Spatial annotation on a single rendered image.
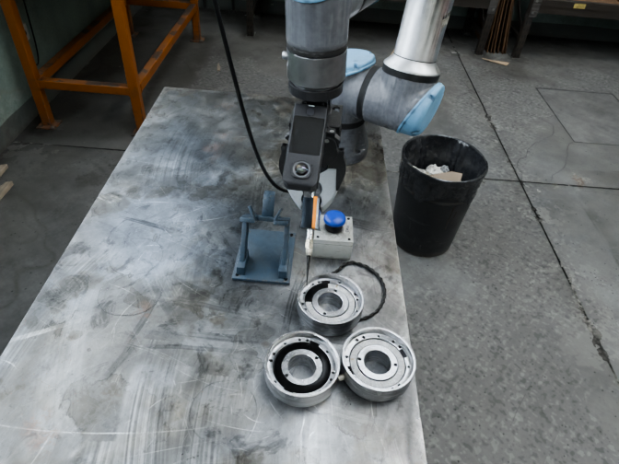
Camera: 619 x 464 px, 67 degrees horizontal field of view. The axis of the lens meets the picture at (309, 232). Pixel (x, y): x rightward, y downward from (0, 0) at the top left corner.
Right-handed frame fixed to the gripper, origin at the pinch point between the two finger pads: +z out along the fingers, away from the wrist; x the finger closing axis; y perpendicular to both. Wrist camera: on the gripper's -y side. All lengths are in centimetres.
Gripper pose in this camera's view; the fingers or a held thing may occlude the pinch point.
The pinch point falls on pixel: (311, 206)
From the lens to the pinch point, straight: 73.5
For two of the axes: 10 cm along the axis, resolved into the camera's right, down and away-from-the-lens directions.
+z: -0.1, 7.2, 7.0
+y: 1.3, -6.9, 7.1
